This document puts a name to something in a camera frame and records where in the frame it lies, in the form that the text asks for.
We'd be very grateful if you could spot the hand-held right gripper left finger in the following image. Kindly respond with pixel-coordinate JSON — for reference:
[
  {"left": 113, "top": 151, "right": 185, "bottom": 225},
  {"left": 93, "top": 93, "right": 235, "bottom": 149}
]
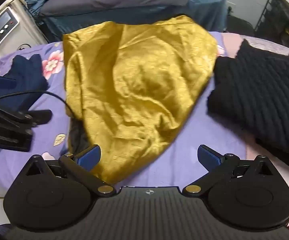
[{"left": 26, "top": 144, "right": 117, "bottom": 196}]

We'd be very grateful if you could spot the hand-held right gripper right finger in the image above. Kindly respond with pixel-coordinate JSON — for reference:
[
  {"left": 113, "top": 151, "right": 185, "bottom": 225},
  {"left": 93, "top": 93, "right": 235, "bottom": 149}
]
[{"left": 183, "top": 144, "right": 273, "bottom": 195}]

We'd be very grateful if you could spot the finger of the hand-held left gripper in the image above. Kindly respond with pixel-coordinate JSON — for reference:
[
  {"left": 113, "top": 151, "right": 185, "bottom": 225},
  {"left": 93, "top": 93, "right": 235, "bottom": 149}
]
[
  {"left": 0, "top": 98, "right": 53, "bottom": 132},
  {"left": 0, "top": 72, "right": 17, "bottom": 90}
]

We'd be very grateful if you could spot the yellow satin jacket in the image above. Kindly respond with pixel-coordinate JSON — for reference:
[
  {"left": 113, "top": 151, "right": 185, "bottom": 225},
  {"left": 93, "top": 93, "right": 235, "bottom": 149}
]
[{"left": 63, "top": 15, "right": 218, "bottom": 183}]

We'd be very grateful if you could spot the navy blue garment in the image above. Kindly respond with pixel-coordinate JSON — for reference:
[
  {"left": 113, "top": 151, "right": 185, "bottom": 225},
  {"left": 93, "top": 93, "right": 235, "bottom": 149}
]
[{"left": 0, "top": 54, "right": 49, "bottom": 113}]

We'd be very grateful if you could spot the white appliance with control panel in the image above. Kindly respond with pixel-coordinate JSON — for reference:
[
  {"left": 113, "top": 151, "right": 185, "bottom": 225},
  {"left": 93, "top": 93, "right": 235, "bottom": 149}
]
[{"left": 0, "top": 0, "right": 49, "bottom": 64}]

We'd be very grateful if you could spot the black knitted sweater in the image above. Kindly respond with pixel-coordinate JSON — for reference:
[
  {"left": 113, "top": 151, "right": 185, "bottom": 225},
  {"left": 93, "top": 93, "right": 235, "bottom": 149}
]
[{"left": 206, "top": 39, "right": 289, "bottom": 174}]

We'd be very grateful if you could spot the black chair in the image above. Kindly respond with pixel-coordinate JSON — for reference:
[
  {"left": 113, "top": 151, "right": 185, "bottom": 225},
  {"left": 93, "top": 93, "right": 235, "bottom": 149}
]
[{"left": 224, "top": 12, "right": 255, "bottom": 37}]

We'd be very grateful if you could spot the grey blanket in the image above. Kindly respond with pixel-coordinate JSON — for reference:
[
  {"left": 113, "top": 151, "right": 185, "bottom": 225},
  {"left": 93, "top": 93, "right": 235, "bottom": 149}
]
[{"left": 38, "top": 0, "right": 193, "bottom": 17}]

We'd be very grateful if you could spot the bed with blue sheet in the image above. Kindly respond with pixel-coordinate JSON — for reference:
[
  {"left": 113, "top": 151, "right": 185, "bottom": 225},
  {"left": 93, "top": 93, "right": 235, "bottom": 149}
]
[{"left": 22, "top": 0, "right": 229, "bottom": 43}]

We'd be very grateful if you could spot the black metal rack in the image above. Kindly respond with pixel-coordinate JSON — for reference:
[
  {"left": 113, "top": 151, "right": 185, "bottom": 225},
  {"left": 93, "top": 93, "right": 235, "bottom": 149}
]
[{"left": 254, "top": 0, "right": 289, "bottom": 46}]

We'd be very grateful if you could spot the black cable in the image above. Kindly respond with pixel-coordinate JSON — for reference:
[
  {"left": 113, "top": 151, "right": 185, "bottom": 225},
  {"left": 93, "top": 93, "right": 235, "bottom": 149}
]
[{"left": 0, "top": 91, "right": 75, "bottom": 118}]

